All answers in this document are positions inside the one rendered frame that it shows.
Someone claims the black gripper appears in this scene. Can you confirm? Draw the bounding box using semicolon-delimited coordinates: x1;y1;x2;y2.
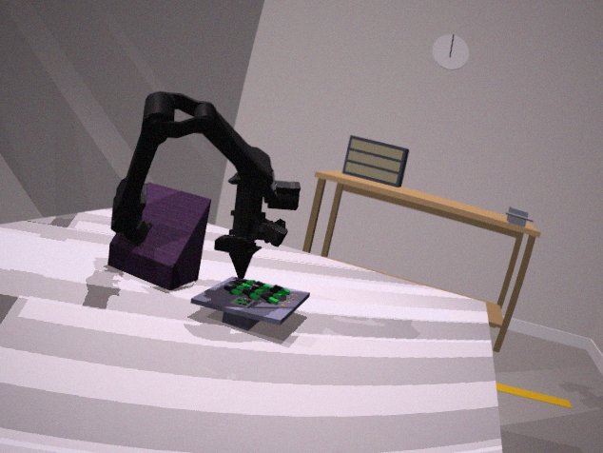
214;206;269;279

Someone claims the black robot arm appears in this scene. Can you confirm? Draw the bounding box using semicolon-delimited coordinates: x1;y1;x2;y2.
111;91;301;246

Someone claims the grey switch panel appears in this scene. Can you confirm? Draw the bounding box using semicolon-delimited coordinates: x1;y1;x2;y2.
191;276;310;331

